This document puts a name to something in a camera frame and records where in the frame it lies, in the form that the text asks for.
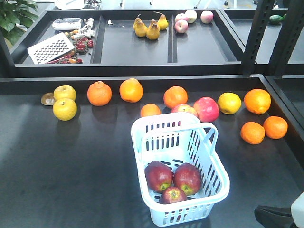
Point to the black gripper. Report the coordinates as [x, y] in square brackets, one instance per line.
[274, 217]

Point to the dark red apple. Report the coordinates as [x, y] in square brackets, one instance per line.
[159, 176]
[188, 178]
[172, 195]

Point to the light blue plastic basket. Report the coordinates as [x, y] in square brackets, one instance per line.
[174, 139]

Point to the orange fruit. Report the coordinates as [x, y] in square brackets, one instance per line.
[275, 127]
[149, 110]
[131, 90]
[174, 96]
[257, 101]
[99, 93]
[252, 133]

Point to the yellow citrus fruit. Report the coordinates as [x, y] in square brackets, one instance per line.
[229, 103]

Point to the bright red apple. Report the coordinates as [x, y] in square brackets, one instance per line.
[184, 108]
[207, 109]

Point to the black rear display table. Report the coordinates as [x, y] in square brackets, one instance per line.
[205, 49]

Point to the green avocado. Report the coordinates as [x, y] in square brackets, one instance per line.
[276, 19]

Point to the pink white peach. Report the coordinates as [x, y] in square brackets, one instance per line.
[191, 15]
[206, 17]
[181, 26]

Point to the black wood produce display table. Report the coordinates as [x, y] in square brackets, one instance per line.
[82, 173]

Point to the brown yellow pear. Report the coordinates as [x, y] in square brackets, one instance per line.
[139, 27]
[152, 22]
[153, 32]
[162, 21]

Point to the yellow green fruit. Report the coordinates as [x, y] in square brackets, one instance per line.
[64, 91]
[64, 109]

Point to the brown round fruit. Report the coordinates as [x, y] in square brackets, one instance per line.
[48, 99]

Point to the checkerboard calibration board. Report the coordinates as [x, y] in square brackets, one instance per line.
[50, 49]

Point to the potted green plant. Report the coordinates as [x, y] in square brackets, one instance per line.
[14, 13]

